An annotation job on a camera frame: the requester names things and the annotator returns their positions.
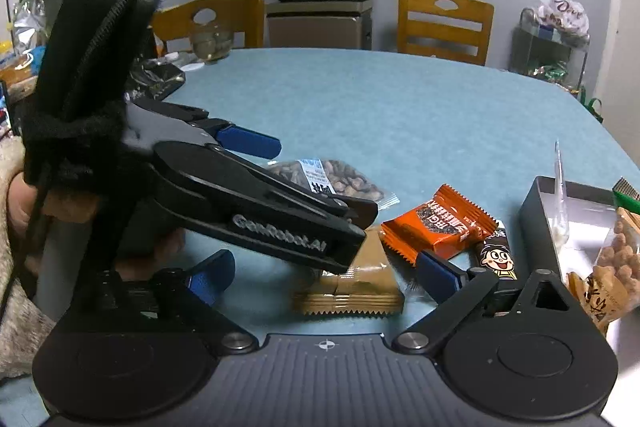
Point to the orange snack packet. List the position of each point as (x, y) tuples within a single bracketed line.
[(440, 222)]

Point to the glass cart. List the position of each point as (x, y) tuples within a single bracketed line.
[(545, 52)]

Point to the clear bag of brown seeds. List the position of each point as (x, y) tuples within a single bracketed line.
[(345, 182)]

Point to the person's left hand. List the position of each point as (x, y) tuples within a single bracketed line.
[(165, 249)]

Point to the person's left forearm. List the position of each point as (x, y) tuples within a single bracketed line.
[(15, 287)]

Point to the wooden chair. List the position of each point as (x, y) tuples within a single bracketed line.
[(440, 27), (235, 22)]

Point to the brown snack packet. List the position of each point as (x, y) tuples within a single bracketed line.
[(365, 289)]

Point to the white plastic bag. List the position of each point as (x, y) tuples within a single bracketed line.
[(562, 12)]

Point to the glass bowl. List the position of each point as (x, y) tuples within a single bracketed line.
[(212, 44)]

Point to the grey cardboard box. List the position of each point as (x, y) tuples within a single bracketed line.
[(537, 217)]

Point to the dark cartoon candy tube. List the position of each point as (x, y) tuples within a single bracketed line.
[(495, 257)]

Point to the black foil bag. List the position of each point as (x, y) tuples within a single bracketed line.
[(155, 79)]

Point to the green tote bag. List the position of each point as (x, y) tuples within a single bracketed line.
[(592, 104)]

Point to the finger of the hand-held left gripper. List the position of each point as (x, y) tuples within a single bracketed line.
[(300, 212), (250, 143)]

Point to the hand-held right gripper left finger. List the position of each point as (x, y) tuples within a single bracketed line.
[(215, 274)]

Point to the clear bag of coated peanuts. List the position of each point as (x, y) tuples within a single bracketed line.
[(617, 257)]

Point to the clear plastic bag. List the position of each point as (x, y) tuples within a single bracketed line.
[(30, 22)]

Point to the green prawn cracker bag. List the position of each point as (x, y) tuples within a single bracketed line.
[(627, 196)]

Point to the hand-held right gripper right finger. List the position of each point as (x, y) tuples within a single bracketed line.
[(440, 274)]

